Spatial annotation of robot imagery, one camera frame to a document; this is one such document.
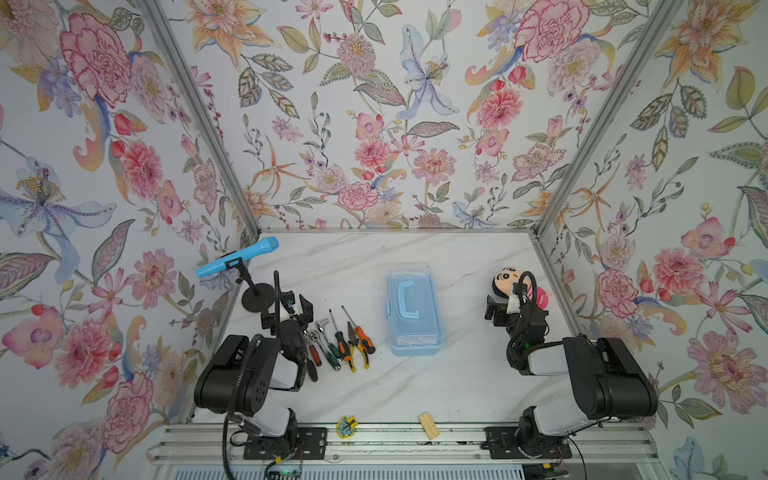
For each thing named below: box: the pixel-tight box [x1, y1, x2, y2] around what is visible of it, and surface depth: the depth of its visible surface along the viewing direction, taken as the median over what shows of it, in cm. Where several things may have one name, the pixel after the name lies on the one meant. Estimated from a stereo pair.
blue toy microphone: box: [196, 237, 280, 278], surface depth 87 cm
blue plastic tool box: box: [386, 271, 444, 357], surface depth 90 cm
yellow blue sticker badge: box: [336, 416, 358, 439], surface depth 78 cm
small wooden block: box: [418, 411, 440, 440], surface depth 78 cm
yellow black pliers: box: [347, 321, 370, 373], surface depth 92 cm
